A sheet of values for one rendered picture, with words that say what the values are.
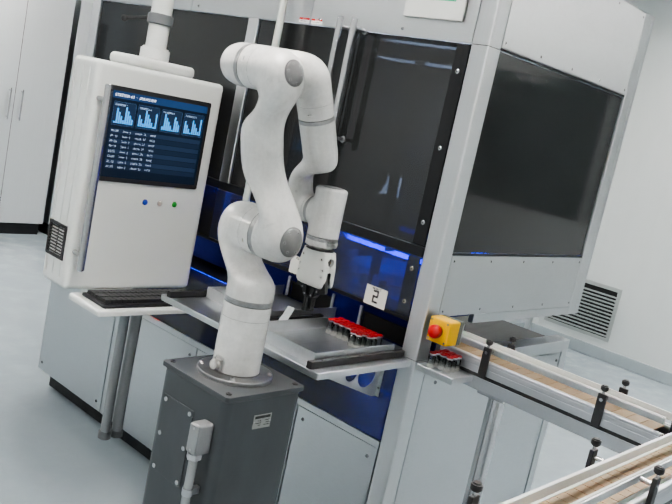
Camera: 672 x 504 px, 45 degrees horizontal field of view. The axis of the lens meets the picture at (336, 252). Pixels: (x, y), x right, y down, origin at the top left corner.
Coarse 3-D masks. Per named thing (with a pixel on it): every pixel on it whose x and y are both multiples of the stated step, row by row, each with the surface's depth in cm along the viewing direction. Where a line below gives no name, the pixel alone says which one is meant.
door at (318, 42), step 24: (264, 24) 286; (288, 24) 278; (288, 48) 278; (312, 48) 270; (336, 72) 263; (288, 120) 277; (240, 144) 294; (288, 144) 277; (240, 168) 293; (288, 168) 277
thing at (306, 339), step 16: (288, 320) 243; (304, 320) 248; (320, 320) 254; (272, 336) 227; (288, 336) 238; (304, 336) 241; (320, 336) 245; (288, 352) 223; (304, 352) 219; (320, 352) 217; (336, 352) 222; (352, 352) 227; (368, 352) 233
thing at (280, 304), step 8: (208, 288) 262; (216, 288) 265; (224, 288) 267; (280, 288) 287; (208, 296) 262; (216, 296) 260; (224, 296) 257; (280, 296) 284; (280, 304) 273; (288, 304) 275; (296, 304) 278; (272, 312) 249; (280, 312) 252; (296, 312) 257; (304, 312) 260; (312, 312) 263; (320, 312) 266; (328, 312) 269
